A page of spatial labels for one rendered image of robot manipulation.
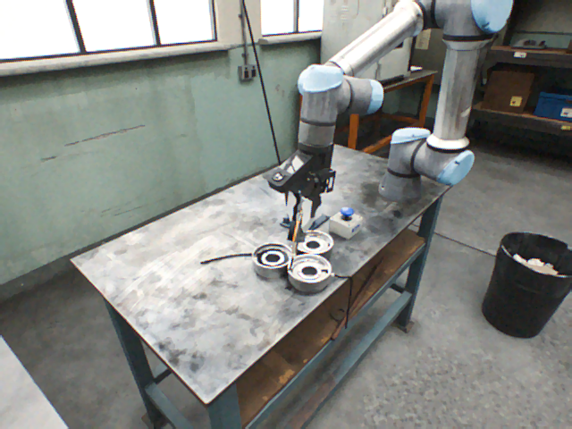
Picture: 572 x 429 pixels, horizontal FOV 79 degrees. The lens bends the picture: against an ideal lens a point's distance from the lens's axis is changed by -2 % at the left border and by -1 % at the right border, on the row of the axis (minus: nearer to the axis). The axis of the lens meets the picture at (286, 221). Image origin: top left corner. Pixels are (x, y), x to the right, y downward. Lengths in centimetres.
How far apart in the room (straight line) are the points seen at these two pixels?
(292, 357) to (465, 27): 94
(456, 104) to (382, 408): 117
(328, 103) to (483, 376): 146
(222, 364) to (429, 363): 125
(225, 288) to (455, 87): 78
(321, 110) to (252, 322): 47
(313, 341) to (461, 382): 90
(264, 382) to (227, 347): 27
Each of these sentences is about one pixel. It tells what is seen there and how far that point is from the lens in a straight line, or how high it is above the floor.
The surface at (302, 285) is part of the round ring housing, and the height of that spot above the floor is 83.
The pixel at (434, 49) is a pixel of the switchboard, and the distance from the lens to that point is 464.
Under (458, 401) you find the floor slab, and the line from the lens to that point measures 176.
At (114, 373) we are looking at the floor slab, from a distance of 185.
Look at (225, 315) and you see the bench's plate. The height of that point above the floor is 80.
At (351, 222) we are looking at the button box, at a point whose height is 84.
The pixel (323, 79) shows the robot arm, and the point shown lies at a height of 126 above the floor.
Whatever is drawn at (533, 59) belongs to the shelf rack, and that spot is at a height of 95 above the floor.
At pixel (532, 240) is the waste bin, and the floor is 39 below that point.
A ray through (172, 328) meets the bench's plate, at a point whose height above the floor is 80.
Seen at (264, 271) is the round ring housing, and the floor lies 83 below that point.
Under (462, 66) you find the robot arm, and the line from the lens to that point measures 107.
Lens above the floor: 139
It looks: 32 degrees down
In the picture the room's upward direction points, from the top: straight up
